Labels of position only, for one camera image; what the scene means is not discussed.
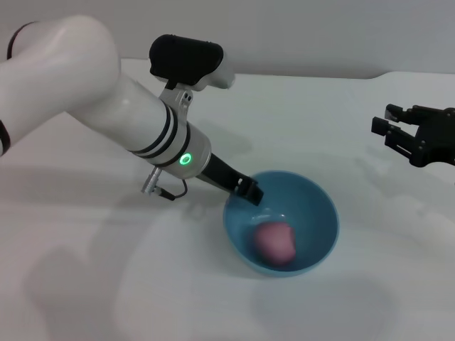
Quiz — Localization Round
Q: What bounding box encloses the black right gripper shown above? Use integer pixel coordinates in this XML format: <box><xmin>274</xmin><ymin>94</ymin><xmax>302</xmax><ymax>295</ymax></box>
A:
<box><xmin>371</xmin><ymin>104</ymin><xmax>455</xmax><ymax>168</ymax></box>

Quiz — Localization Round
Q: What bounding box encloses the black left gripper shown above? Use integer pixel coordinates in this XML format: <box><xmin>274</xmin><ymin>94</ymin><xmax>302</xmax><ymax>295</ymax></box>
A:
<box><xmin>200</xmin><ymin>152</ymin><xmax>264</xmax><ymax>207</ymax></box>

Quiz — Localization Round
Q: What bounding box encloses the pink peach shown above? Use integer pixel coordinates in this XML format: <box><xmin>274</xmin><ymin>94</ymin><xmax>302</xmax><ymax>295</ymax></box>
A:
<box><xmin>252</xmin><ymin>222</ymin><xmax>296</xmax><ymax>266</ymax></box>

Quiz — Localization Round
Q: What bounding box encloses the blue bowl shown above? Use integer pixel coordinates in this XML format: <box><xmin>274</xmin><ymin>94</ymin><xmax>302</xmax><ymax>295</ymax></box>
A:
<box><xmin>223</xmin><ymin>170</ymin><xmax>341</xmax><ymax>278</ymax></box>

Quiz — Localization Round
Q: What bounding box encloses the left arm cable with plug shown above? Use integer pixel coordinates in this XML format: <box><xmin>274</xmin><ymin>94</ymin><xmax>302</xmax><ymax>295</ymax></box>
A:
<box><xmin>141</xmin><ymin>168</ymin><xmax>188</xmax><ymax>200</ymax></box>

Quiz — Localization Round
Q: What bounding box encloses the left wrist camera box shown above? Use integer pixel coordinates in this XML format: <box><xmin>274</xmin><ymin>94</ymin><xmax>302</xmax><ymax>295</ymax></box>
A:
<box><xmin>149</xmin><ymin>34</ymin><xmax>236</xmax><ymax>92</ymax></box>

